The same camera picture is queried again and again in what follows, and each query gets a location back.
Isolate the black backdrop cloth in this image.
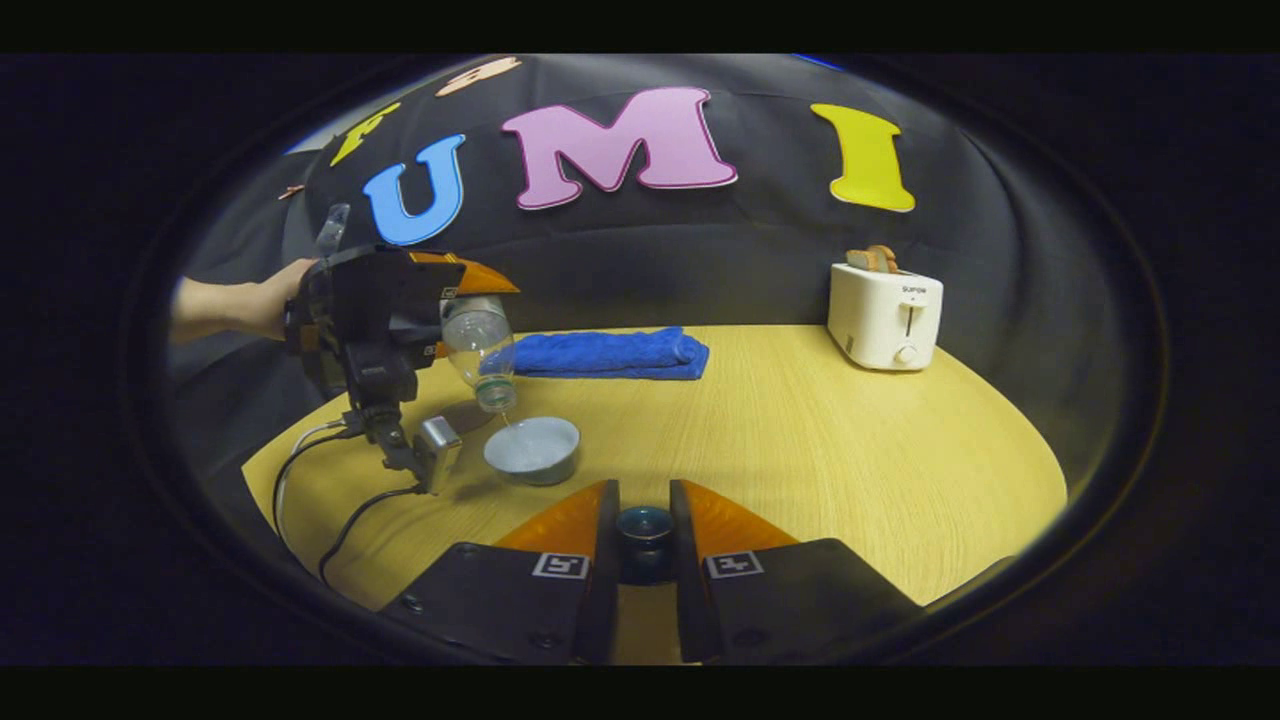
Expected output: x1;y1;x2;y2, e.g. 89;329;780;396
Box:
170;55;1131;481

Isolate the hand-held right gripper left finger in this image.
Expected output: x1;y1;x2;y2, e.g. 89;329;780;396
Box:
378;478;621;666

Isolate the blue folded towel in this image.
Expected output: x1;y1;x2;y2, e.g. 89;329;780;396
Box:
482;327;711;382

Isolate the white toaster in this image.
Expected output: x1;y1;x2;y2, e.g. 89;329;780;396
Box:
827;262;945;373

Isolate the clear plastic water bottle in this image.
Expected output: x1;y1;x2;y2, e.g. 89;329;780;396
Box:
440;295;519;414

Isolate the white teacup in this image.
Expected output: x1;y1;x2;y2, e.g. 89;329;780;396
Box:
484;417;581;487

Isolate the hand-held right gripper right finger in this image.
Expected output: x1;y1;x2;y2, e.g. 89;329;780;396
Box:
668;478;926;666

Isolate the white cable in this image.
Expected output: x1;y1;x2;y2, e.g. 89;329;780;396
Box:
271;420;353;546

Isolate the black cable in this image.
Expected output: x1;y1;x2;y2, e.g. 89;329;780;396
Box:
317;485;426;591

